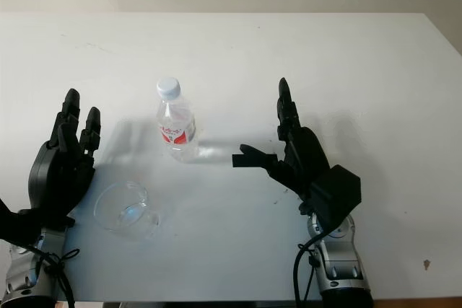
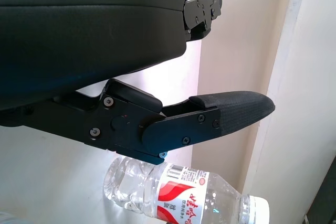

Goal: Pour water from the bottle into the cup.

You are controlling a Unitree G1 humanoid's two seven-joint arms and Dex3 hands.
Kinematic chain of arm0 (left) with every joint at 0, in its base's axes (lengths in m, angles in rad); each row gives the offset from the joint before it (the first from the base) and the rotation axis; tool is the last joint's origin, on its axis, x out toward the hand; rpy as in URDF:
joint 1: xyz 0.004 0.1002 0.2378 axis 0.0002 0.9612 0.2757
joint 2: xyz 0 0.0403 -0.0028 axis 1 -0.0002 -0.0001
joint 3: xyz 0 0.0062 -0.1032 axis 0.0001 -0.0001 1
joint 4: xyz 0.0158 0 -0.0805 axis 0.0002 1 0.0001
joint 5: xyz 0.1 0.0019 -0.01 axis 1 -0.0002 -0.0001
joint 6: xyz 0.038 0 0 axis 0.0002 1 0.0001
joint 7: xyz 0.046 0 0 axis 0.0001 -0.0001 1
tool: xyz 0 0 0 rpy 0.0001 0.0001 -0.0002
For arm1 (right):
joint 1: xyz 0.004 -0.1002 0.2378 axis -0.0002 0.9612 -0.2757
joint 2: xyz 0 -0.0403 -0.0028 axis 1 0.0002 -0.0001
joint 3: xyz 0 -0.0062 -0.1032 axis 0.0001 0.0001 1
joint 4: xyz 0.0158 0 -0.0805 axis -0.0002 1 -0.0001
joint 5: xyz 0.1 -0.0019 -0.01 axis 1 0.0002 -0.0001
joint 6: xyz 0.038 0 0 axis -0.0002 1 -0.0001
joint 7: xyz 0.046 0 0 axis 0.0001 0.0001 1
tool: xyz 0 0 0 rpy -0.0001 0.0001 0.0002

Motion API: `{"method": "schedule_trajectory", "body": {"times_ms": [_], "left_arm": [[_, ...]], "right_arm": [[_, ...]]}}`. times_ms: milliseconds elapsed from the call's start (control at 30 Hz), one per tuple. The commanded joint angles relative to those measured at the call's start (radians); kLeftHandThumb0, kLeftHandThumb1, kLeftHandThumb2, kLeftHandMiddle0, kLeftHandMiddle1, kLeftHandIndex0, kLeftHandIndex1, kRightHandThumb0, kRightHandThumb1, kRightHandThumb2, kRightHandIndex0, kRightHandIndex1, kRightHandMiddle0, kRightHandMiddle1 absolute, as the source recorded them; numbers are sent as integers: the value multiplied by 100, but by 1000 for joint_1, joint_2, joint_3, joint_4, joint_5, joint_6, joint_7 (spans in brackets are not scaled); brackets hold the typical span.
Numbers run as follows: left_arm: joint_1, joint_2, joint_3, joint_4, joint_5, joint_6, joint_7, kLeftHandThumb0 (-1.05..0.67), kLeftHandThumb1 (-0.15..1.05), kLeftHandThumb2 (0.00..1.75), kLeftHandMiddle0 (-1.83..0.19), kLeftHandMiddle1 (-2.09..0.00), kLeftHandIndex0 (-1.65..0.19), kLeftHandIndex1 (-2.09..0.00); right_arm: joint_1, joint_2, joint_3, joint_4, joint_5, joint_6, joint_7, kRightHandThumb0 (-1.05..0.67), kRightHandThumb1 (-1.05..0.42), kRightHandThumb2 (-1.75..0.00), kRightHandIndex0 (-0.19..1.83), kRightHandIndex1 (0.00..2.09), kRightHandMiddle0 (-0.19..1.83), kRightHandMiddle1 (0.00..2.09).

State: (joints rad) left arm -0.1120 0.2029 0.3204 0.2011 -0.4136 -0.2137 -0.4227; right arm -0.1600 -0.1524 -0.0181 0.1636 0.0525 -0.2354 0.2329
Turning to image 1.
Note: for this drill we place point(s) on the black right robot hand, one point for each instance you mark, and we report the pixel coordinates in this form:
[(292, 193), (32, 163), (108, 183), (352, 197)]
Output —
[(305, 153)]

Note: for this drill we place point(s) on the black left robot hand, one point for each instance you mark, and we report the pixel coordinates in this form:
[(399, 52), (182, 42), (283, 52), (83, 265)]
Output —
[(54, 178)]

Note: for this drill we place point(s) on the clear plastic water bottle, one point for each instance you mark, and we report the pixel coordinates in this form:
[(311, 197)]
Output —
[(177, 131)]

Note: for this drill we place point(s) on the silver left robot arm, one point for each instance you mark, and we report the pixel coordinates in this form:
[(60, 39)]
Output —
[(21, 279)]

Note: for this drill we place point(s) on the clear glass cup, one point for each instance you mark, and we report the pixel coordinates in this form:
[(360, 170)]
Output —
[(122, 210)]

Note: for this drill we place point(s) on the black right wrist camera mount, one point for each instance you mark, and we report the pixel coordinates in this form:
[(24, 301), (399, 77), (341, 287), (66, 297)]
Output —
[(335, 192)]

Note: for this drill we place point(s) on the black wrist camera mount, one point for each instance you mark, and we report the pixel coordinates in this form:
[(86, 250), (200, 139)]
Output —
[(16, 225), (335, 192)]

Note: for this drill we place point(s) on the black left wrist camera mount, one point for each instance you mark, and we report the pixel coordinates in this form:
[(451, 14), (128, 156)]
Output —
[(16, 225)]

